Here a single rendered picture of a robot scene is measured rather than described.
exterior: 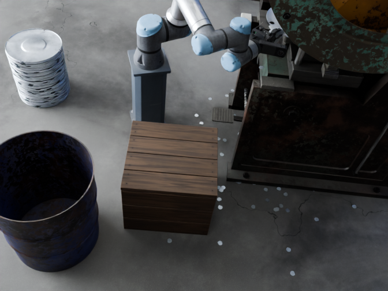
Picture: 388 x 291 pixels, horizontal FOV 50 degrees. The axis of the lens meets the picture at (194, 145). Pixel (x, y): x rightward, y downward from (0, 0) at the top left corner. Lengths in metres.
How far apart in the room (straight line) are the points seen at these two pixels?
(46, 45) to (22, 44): 0.12
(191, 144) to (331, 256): 0.85
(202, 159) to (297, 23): 0.76
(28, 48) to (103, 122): 0.55
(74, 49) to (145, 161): 1.33
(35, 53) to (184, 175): 1.09
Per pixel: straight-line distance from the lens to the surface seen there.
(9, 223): 1.62
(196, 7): 1.56
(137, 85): 2.14
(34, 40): 2.49
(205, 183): 1.77
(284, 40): 1.94
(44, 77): 2.43
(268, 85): 1.80
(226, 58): 1.59
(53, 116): 2.52
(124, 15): 3.25
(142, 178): 1.77
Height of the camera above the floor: 1.80
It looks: 50 degrees down
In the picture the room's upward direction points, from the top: 8 degrees clockwise
